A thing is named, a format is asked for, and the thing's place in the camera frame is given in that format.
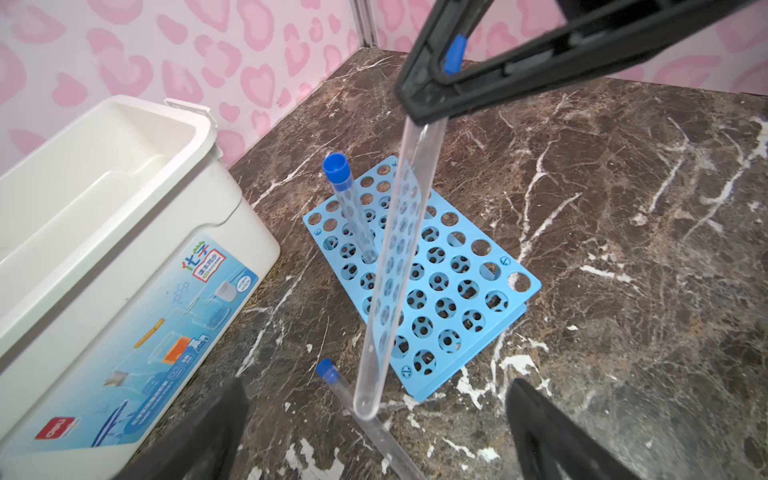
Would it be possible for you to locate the aluminium corner frame post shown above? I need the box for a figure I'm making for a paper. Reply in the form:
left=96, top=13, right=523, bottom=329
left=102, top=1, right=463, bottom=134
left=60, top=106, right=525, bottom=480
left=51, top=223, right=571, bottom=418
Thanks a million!
left=350, top=0, right=379, bottom=48

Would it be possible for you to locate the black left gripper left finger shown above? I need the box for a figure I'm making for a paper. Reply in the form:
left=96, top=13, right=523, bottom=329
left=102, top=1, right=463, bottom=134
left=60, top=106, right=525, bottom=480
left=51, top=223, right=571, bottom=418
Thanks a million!
left=115, top=378, right=249, bottom=479

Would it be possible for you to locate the blue-capped test tube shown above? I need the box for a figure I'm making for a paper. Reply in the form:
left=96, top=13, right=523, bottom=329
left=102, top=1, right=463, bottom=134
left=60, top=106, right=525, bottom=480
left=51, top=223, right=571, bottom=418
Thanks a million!
left=316, top=359, right=426, bottom=480
left=353, top=38, right=466, bottom=420
left=322, top=153, right=378, bottom=264

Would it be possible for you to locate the blue test tube rack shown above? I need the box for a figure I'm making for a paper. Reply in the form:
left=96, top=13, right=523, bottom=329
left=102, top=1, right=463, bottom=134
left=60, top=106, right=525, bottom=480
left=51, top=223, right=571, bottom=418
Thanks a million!
left=303, top=156, right=541, bottom=403

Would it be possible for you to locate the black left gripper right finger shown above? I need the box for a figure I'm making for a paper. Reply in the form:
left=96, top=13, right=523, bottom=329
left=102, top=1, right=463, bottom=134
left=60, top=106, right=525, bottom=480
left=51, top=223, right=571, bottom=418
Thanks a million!
left=505, top=378, right=637, bottom=479

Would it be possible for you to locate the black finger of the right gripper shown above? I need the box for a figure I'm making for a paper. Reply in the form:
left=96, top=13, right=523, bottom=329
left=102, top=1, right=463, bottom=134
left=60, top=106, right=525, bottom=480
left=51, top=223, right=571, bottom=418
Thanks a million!
left=395, top=0, right=748, bottom=126

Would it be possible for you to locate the white plastic storage box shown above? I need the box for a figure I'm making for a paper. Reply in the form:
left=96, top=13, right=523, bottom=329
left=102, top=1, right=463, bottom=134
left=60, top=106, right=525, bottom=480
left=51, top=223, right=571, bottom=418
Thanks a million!
left=1, top=95, right=280, bottom=479

